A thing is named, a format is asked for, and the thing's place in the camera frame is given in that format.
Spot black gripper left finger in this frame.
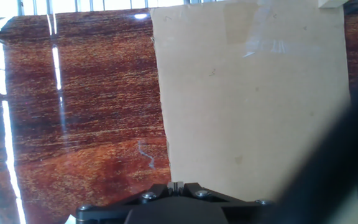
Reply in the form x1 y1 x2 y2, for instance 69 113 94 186
75 181 177 224

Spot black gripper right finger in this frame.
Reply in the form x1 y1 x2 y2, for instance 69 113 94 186
176 181 275 224

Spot small wooden block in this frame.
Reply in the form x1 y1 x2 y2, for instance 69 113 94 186
318 0 348 9

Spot brown cardboard sheet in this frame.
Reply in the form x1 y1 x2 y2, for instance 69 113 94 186
149 0 358 224

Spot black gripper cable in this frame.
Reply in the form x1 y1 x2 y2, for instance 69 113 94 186
253 62 358 224

